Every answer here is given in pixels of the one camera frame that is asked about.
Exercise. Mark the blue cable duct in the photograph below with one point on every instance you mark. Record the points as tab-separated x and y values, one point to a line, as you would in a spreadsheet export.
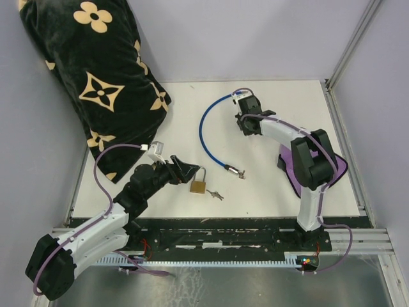
113	259

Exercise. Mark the long padlock keys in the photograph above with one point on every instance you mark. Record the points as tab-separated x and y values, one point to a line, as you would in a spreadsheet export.
215	194

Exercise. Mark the aluminium frame rail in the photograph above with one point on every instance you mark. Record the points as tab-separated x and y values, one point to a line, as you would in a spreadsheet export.
364	23

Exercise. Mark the purple cloth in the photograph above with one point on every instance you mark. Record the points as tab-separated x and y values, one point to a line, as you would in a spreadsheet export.
308	166

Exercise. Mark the silver cable lock keys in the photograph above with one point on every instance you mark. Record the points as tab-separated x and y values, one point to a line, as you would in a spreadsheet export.
241	174

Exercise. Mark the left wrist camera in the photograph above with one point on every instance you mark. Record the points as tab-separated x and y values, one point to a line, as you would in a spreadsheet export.
154	151

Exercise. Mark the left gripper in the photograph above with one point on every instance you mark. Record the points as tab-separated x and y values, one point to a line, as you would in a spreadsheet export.
180	171

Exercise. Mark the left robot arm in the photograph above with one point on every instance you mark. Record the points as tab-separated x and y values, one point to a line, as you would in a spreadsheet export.
57	261

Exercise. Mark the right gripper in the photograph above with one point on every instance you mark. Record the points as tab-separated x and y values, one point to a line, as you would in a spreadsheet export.
245	129

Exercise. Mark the long-shackle brass padlock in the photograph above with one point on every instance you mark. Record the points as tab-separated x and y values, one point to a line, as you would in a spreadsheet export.
198	186

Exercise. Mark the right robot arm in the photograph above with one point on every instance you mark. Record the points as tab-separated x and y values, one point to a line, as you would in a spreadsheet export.
311	202

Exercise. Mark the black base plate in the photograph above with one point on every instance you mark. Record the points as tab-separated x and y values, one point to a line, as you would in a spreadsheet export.
223	239

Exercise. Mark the black floral plush pillow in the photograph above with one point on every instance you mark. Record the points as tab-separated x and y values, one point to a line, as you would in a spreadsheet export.
93	48

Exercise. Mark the blue cable lock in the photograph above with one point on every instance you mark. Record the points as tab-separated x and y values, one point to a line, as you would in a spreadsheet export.
205	133

